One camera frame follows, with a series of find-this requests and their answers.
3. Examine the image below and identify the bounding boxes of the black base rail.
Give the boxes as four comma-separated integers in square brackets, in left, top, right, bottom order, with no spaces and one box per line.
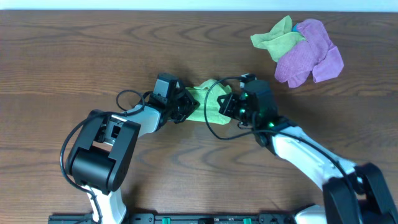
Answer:
[48,212,299,224]

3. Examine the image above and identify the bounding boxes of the purple crumpled cloth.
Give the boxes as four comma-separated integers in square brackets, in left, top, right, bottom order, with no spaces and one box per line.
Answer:
[274,19,344,88]

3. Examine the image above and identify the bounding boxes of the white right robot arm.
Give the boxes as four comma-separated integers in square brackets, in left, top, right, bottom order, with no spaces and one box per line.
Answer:
[217,93,397,223]

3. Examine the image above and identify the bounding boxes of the olive green crumpled cloth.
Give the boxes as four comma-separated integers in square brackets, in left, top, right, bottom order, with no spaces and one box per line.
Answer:
[251,16,305,62]

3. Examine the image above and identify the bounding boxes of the blue cloth under pile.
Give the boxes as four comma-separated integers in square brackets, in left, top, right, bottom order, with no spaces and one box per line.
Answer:
[292,24,299,32]

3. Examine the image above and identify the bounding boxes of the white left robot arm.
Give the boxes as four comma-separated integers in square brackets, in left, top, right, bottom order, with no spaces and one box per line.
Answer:
[59,82,200,223]

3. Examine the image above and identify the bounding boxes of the light green microfiber cloth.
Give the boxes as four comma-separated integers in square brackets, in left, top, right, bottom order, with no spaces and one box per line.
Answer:
[186,79,232,125]

